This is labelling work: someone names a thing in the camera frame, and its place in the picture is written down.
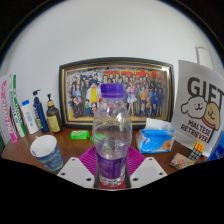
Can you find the pink lettered tube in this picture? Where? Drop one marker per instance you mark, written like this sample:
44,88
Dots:
7,110

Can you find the framed group photo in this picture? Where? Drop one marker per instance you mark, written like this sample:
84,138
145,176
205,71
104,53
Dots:
80,96

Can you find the clear purple-capped water bottle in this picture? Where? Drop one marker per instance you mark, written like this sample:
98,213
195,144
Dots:
112,133

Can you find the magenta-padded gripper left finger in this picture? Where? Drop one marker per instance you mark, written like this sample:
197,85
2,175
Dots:
87,160

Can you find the white blue-capped bottle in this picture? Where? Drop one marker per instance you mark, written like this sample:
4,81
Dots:
30,118

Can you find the blue detergent bottle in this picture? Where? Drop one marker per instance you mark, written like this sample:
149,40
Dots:
218,150

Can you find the white paper gift bag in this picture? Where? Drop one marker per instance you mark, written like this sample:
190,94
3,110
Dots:
196,100

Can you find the small patterned packet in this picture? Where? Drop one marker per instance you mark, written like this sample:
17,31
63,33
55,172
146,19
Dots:
181,161

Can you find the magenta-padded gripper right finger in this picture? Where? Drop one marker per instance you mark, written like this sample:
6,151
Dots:
136,160

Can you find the blue patterned mug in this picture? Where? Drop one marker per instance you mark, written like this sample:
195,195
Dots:
48,155

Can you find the blue tissue pack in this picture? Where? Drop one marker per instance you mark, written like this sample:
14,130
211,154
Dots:
155,138

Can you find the white lettered tube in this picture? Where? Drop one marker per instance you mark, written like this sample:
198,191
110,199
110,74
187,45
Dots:
17,106

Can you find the flat round red coaster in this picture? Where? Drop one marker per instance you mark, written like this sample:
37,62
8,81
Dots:
113,187

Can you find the colourful puzzle cube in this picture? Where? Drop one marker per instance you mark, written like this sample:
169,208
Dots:
196,151

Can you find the dark blue pump bottle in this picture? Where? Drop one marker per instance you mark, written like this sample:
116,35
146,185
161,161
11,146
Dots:
40,116

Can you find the amber pump bottle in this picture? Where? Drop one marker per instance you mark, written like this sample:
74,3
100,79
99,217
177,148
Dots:
54,120

